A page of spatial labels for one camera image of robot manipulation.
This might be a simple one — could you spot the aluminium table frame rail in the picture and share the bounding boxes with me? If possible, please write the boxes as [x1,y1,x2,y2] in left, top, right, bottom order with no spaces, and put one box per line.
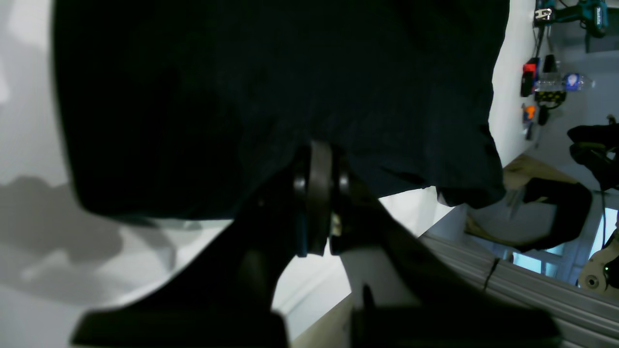
[420,235,619,348]

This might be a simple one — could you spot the black office chair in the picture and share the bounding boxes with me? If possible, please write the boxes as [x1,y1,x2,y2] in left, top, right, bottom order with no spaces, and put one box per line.
[467,176,593,252]

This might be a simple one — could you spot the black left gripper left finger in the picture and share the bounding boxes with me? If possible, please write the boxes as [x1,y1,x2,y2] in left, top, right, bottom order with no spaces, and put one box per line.
[71,143,322,348]

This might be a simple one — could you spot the teal cordless drill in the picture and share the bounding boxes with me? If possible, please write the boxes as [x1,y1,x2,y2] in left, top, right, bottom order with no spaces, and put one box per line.
[533,0,609,38]

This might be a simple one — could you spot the tools on wall rack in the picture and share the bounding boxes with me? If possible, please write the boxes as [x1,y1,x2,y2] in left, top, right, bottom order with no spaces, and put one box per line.
[520,54,596,140]

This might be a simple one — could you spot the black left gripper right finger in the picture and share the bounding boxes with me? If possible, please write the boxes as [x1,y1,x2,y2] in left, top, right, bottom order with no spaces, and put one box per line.
[319,143,561,348]

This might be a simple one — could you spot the black t-shirt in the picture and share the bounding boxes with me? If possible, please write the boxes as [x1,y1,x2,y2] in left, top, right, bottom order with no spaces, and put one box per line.
[52,0,510,220]

